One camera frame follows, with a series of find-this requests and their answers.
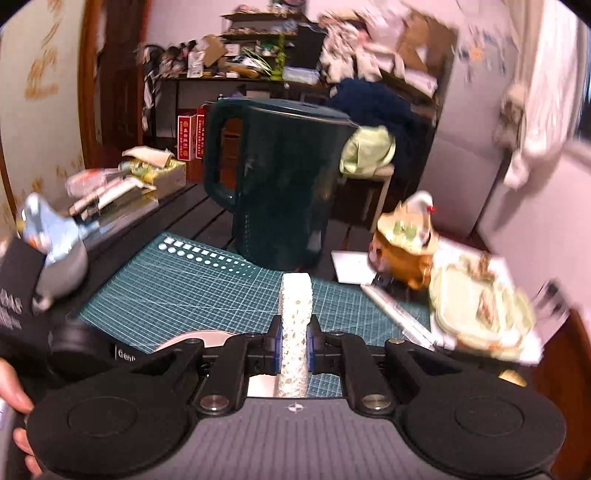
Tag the white sponge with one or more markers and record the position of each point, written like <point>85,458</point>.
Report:
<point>295,314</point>

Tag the grey refrigerator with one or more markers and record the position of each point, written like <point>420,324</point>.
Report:
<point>466,161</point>

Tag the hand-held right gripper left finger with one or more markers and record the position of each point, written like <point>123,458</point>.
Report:
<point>278,350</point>

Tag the white note paper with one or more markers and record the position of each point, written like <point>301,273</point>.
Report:
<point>353,267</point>

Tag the light green cloth bag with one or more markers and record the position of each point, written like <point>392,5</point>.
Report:
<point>367,150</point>

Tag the dark blue blanket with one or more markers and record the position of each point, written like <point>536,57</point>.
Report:
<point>383,106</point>

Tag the white hanging clothing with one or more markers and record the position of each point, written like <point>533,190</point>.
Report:
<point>540,92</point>

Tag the person's left hand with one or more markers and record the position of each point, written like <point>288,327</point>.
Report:
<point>14,392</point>

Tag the green cutting mat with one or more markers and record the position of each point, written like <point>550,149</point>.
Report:
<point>184,290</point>

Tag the red boxes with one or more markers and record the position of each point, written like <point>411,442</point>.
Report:
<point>191,134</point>

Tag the orange clown ceramic pot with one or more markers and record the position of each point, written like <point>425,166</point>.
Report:
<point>404,249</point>

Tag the white stool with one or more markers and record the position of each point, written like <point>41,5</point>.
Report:
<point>378,184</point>

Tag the white pen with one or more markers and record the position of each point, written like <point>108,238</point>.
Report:
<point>397,314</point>

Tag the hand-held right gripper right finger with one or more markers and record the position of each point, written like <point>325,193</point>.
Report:
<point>310,350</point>

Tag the white bowl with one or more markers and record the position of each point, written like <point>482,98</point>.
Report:
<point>203,338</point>

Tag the dark green kettle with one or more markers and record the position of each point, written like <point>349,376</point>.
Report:
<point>277,184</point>

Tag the pile of papers and books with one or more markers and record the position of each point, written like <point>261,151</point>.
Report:
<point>124,184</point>

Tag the light green container lids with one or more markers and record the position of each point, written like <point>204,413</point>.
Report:
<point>480,304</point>

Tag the cluttered dark shelf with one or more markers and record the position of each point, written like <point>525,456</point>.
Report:
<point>240,60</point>

